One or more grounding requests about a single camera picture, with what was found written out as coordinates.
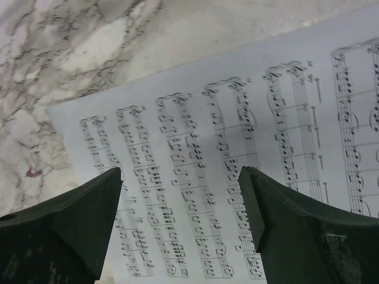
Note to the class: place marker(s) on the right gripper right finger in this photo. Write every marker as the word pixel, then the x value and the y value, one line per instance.
pixel 302 240

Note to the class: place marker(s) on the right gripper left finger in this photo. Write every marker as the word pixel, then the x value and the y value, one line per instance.
pixel 64 239

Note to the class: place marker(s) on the sheet music page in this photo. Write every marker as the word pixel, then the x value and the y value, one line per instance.
pixel 301 107

